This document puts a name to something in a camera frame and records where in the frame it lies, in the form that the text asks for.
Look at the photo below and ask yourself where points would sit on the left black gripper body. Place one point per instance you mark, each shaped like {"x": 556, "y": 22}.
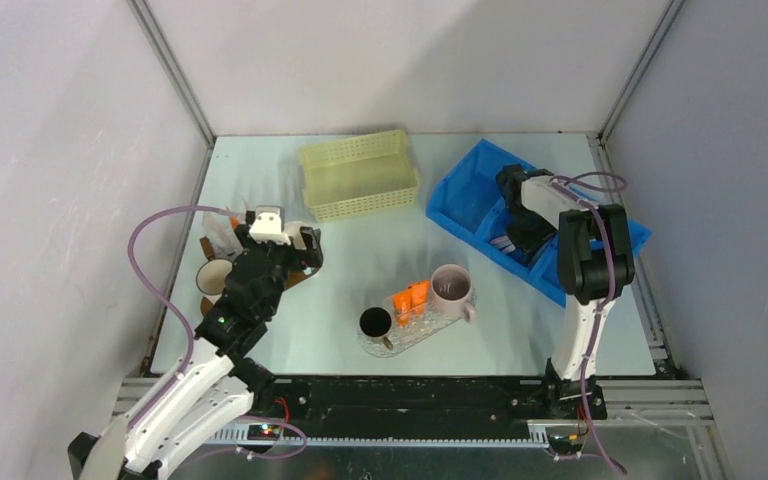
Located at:
{"x": 282, "y": 257}

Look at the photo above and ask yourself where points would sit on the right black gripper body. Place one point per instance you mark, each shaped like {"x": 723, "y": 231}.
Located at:
{"x": 528, "y": 229}

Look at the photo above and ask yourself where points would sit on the white ribbed mug black rim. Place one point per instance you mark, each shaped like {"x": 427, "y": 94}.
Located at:
{"x": 211, "y": 276}

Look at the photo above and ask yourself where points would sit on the clear container with brown lid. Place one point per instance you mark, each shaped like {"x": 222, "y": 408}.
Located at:
{"x": 208, "y": 251}

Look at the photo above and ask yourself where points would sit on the white toothpaste tube black cap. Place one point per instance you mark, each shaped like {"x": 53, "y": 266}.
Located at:
{"x": 250, "y": 207}

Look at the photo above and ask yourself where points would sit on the brown mug black inside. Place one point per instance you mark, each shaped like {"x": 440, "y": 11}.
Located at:
{"x": 375, "y": 323}

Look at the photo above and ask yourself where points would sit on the pink mug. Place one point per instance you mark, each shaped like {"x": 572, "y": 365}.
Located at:
{"x": 451, "y": 293}

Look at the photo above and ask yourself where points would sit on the clear textured plastic box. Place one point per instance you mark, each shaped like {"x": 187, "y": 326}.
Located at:
{"x": 412, "y": 316}

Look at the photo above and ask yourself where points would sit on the light blue mug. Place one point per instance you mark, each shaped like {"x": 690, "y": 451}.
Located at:
{"x": 297, "y": 233}

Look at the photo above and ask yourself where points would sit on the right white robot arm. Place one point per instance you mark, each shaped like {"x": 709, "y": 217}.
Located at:
{"x": 595, "y": 262}

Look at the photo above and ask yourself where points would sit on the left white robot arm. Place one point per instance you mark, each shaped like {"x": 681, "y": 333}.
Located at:
{"x": 218, "y": 382}

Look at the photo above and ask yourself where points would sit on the clear textured oval tray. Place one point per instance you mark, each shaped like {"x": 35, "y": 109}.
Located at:
{"x": 419, "y": 330}

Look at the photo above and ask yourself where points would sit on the blue plastic divided bin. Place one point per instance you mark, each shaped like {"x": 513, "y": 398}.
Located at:
{"x": 468, "y": 204}

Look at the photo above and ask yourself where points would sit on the yellow perforated plastic basket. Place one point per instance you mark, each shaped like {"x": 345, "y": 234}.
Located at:
{"x": 358, "y": 175}

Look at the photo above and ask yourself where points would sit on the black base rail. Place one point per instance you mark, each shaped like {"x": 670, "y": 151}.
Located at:
{"x": 425, "y": 408}

